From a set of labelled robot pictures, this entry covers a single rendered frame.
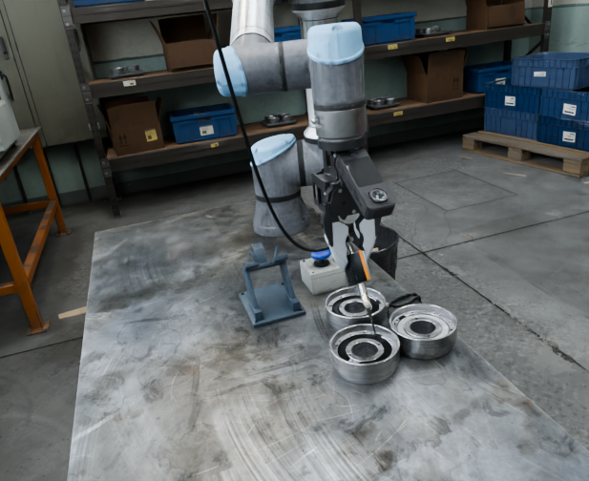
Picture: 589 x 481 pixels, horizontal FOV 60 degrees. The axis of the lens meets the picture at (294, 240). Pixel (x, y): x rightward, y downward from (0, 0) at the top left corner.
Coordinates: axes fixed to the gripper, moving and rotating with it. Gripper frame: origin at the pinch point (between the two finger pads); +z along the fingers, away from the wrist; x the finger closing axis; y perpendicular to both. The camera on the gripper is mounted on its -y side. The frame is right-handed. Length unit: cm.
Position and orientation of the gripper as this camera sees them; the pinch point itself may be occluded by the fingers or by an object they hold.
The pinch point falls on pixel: (354, 262)
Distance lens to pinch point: 82.4
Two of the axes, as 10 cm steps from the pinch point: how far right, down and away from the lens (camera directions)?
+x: -9.4, 2.2, -2.5
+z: 1.0, 9.1, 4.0
